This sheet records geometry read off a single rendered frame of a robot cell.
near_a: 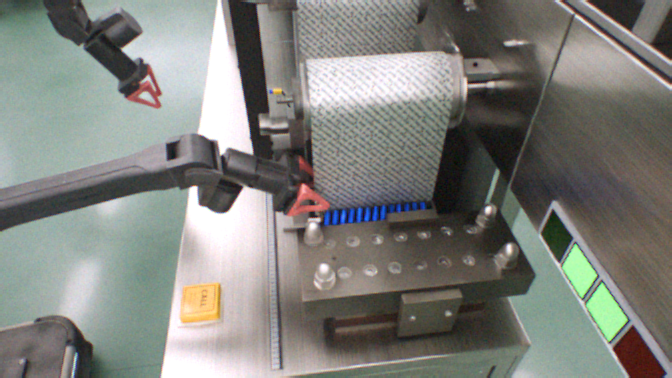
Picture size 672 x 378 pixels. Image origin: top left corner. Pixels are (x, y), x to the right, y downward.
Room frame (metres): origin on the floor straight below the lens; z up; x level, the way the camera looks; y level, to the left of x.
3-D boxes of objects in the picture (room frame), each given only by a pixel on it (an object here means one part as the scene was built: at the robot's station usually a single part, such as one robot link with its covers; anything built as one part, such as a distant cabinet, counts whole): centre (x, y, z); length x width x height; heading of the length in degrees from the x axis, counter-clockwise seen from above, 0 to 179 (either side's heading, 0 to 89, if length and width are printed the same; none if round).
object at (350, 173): (0.62, -0.08, 1.11); 0.23 x 0.01 x 0.18; 98
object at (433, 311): (0.42, -0.16, 0.96); 0.10 x 0.03 x 0.11; 98
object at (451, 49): (0.70, -0.20, 1.25); 0.15 x 0.01 x 0.15; 8
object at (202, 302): (0.47, 0.26, 0.91); 0.07 x 0.07 x 0.02; 8
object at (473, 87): (0.70, -0.24, 1.25); 0.07 x 0.04 x 0.04; 98
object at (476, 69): (0.70, -0.25, 1.28); 0.06 x 0.05 x 0.02; 98
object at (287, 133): (0.69, 0.09, 1.05); 0.06 x 0.05 x 0.31; 98
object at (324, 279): (0.44, 0.02, 1.05); 0.04 x 0.04 x 0.04
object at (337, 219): (0.60, -0.08, 1.03); 0.21 x 0.04 x 0.03; 98
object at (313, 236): (0.53, 0.04, 1.05); 0.04 x 0.04 x 0.04
